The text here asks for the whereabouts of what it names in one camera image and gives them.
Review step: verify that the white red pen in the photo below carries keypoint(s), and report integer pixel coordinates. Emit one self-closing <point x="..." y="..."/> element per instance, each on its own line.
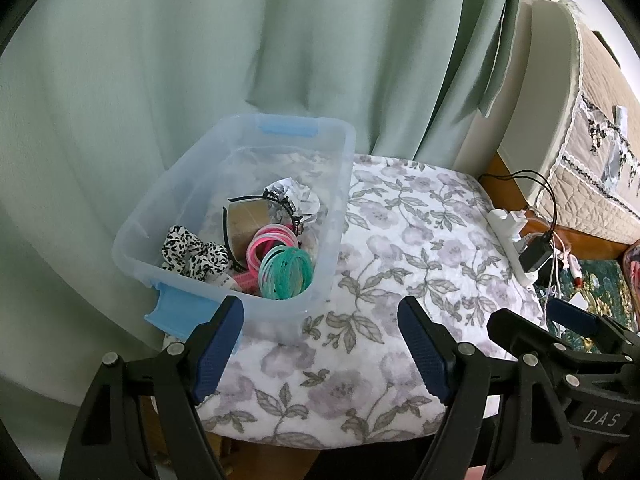
<point x="576" y="272"/>

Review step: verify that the beige quilted bedspread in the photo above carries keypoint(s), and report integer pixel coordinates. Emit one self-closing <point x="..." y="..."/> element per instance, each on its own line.
<point x="590" y="85"/>

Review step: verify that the pink plastic bangles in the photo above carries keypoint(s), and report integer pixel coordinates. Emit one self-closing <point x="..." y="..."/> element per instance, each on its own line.
<point x="265" y="240"/>

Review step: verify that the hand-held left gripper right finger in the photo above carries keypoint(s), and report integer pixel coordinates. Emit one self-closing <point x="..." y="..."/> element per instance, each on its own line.
<point x="425" y="350"/>

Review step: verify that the white card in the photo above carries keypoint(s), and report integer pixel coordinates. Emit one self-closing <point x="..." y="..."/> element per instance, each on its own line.
<point x="580" y="302"/>

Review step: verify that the black charger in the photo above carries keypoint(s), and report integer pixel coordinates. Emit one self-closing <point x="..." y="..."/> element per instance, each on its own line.
<point x="535" y="255"/>

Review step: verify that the grey patterned paper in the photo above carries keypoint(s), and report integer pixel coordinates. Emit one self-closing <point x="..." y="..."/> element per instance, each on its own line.
<point x="300" y="195"/>

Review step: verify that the white charger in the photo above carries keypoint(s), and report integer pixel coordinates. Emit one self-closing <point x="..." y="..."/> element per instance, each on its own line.
<point x="517" y="220"/>

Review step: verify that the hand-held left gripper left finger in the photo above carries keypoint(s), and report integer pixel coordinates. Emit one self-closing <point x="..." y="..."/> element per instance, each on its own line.
<point x="215" y="355"/>

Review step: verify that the leopard print scrunchie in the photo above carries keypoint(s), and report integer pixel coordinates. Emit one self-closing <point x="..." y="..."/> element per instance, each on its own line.
<point x="195" y="257"/>

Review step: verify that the white bed board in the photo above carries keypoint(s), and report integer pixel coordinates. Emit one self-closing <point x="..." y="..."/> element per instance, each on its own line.
<point x="545" y="85"/>

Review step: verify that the green floral rug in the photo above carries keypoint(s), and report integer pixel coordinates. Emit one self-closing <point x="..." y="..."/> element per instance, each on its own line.
<point x="605" y="280"/>

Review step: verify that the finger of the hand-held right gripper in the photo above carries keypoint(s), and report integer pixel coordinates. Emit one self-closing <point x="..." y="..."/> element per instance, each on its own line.
<point x="520" y="330"/>
<point x="575" y="315"/>

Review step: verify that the brown packing tape roll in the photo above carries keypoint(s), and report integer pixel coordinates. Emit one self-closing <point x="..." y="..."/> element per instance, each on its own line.
<point x="245" y="225"/>

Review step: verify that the green curtain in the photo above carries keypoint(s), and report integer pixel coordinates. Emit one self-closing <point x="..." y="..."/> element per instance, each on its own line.
<point x="150" y="60"/>

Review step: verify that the floral fleece blanket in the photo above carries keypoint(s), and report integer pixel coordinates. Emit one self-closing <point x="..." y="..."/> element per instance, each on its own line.
<point x="325" y="360"/>

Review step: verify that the black beaded headband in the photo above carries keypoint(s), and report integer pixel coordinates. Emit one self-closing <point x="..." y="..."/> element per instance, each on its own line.
<point x="290" y="207"/>

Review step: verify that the teal plastic bangles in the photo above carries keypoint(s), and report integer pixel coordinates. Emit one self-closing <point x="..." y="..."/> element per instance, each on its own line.
<point x="290" y="270"/>

